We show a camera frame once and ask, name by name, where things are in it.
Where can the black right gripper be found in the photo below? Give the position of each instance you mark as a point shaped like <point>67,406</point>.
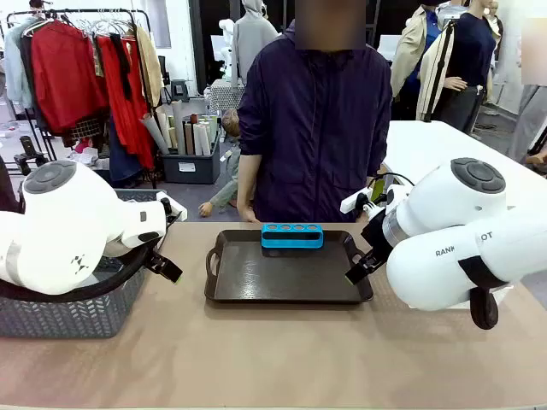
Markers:
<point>376,235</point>

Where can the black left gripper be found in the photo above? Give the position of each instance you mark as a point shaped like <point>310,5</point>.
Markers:
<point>153,257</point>

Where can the person's right forearm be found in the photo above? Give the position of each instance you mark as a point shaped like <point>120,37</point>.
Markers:
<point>248,179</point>

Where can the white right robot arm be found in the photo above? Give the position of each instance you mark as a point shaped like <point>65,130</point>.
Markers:
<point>448,239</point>

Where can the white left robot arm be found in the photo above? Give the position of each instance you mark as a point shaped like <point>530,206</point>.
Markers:
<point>64,222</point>

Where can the person's right hand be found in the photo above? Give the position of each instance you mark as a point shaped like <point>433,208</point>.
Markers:
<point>248,214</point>

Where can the green chair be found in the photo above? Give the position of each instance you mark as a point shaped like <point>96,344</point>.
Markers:
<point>378,190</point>

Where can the blue test tube rack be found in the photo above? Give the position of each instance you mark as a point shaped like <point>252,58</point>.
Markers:
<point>290,240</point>

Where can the dark brown plastic tray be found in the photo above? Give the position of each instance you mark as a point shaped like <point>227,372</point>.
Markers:
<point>282,277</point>

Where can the dark gray storage bin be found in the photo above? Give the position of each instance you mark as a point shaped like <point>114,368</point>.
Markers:
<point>190,166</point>

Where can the doll in gray clothes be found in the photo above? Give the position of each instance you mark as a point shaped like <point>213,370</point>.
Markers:
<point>228,171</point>

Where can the large gray woven-pattern basket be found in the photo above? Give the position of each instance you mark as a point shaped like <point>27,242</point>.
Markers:
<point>64,316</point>

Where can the brown paper roll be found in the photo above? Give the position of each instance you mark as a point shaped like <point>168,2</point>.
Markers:
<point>189,138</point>

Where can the white table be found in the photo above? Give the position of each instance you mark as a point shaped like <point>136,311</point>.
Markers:
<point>427,145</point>

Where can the white paper roll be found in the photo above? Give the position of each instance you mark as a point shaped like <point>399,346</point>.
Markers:
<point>205,138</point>

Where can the slanted gray paper roll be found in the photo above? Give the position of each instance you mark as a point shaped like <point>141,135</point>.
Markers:
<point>154,132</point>

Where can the tall gray paper roll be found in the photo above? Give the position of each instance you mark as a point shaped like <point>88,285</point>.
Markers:
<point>178,128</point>

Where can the person in purple jacket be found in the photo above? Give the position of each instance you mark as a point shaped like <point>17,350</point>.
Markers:
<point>316,128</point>

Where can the red dress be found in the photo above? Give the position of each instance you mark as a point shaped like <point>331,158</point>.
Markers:
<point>124,111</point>

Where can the black stool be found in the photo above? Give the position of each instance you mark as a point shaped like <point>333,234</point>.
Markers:
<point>180,90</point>

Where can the cream coat with black stripe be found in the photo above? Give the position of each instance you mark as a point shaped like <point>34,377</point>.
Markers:
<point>433,77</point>

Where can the beige garment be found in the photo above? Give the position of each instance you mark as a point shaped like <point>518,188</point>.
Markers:
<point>149,64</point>

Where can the black scarf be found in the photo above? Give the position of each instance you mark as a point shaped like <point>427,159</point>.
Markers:
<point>121,64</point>

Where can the person in gray trousers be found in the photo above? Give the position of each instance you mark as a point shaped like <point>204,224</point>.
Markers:
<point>530,119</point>

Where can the black clothes rack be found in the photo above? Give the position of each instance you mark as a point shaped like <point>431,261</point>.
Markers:
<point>145,51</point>

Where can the red jacket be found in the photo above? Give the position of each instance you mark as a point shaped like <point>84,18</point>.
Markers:
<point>64,77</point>

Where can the mannequin in beige coat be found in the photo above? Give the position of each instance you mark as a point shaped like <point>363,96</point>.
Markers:
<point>412,47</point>

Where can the mannequin in navy top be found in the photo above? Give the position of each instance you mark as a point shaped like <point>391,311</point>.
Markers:
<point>466,64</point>

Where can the mannequin in gray hoodie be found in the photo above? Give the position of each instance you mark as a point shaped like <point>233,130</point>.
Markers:
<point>252,42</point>

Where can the light gray-blue garment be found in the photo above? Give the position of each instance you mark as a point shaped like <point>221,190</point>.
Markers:
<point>15,68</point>

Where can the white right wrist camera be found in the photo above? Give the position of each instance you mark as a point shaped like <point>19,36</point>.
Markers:
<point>352,203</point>

